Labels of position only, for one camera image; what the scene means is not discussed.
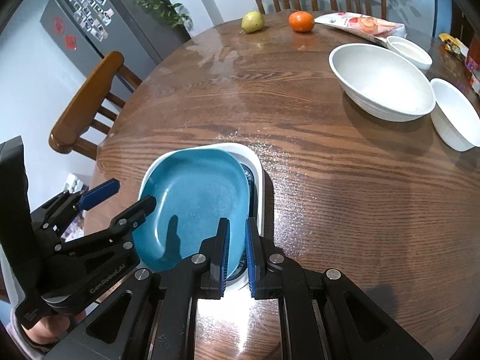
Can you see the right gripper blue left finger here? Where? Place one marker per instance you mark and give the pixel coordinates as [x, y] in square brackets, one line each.
[216, 250]

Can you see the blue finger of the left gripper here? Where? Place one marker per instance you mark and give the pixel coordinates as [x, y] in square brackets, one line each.
[133, 216]
[98, 195]

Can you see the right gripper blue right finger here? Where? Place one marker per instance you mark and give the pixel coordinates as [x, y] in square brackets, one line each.
[265, 277]

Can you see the blue square dish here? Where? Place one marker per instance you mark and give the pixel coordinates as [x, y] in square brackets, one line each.
[191, 209]

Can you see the large white bowl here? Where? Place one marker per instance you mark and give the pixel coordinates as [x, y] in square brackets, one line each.
[382, 83]

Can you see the medium white bowl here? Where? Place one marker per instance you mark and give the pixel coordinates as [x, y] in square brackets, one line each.
[454, 117]

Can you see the small white ramekin bowl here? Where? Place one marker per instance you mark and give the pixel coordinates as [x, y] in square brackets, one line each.
[410, 51]

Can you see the person's left hand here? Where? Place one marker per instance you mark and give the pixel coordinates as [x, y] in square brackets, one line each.
[51, 328]

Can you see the side wooden chair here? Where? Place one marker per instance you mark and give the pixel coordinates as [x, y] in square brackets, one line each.
[80, 114]

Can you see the grey refrigerator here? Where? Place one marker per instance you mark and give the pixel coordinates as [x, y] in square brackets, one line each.
[86, 31]

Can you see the green pear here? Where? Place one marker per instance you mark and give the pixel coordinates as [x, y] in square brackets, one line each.
[252, 22]

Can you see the orange tangerine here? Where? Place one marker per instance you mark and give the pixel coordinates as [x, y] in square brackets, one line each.
[301, 22]

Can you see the white snack bag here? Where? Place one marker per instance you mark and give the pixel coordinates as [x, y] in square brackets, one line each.
[370, 28]

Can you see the red sauce bottle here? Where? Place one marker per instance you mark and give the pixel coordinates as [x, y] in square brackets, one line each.
[472, 62]

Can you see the yellow snack packet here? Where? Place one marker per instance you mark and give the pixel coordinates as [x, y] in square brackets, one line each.
[454, 46]

